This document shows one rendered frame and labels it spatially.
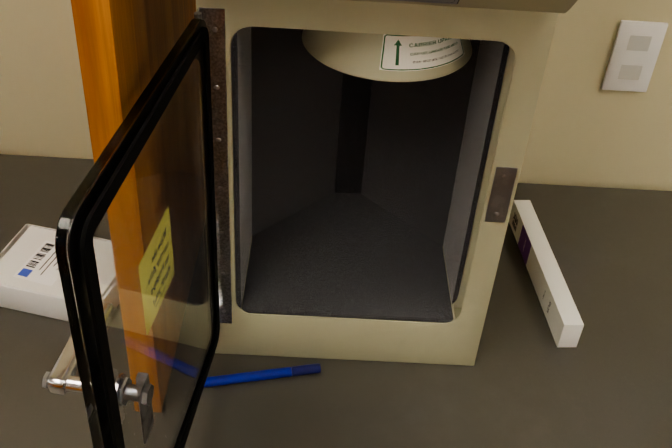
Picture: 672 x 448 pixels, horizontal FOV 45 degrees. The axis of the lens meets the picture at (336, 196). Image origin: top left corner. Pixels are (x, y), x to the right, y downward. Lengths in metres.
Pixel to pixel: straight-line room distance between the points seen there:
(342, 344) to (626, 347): 0.37
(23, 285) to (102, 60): 0.46
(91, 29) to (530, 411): 0.64
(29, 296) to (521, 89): 0.64
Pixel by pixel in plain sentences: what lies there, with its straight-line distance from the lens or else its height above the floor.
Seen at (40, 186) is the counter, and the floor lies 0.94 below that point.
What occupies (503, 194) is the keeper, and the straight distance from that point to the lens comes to 0.84.
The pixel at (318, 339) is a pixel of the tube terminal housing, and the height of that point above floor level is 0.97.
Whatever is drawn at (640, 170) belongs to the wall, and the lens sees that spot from 1.42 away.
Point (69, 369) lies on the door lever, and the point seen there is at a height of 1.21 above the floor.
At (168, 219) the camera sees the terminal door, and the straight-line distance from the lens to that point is 0.67.
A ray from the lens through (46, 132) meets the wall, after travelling 1.38.
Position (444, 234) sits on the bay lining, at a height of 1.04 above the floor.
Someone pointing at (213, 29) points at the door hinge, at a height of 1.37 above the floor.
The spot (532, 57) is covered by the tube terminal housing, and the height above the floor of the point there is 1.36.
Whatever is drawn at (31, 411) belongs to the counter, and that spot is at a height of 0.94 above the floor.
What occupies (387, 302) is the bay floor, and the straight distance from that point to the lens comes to 0.96.
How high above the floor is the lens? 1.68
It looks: 36 degrees down
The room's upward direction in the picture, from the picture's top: 4 degrees clockwise
